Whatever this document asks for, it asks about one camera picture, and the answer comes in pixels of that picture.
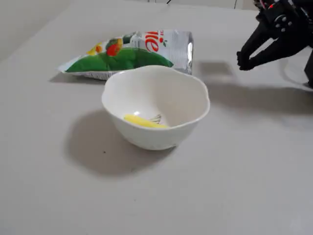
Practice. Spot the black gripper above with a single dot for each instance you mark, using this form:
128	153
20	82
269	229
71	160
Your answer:
281	23

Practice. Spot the long pale yellow veggie straw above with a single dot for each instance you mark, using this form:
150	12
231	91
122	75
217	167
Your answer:
144	121

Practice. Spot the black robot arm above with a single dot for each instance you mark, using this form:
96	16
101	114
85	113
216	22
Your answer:
309	71

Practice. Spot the white scalloped bowl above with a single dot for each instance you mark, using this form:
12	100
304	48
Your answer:
156	98

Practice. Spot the open veggie straw packet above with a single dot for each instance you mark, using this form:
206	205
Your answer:
117	58

